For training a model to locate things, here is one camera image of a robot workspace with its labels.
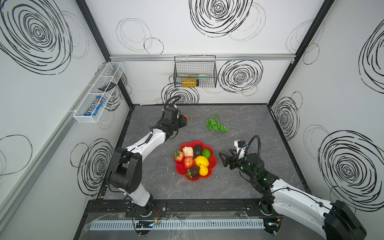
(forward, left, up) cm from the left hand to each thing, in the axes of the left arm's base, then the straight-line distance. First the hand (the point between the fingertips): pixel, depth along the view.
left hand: (187, 118), depth 89 cm
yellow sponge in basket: (+15, 0, +15) cm, 21 cm away
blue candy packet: (-8, +44, +18) cm, 48 cm away
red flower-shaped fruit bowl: (-27, +2, -14) cm, 30 cm away
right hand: (-19, -21, -4) cm, 29 cm away
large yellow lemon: (-20, -9, -13) cm, 26 cm away
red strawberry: (-20, +4, -10) cm, 23 cm away
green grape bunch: (+5, -16, -13) cm, 22 cm away
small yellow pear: (-27, -10, -13) cm, 31 cm away
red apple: (-23, -2, -11) cm, 26 cm away
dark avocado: (-15, -7, -12) cm, 20 cm away
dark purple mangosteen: (-28, -5, -12) cm, 31 cm away
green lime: (-16, -12, -12) cm, 24 cm away
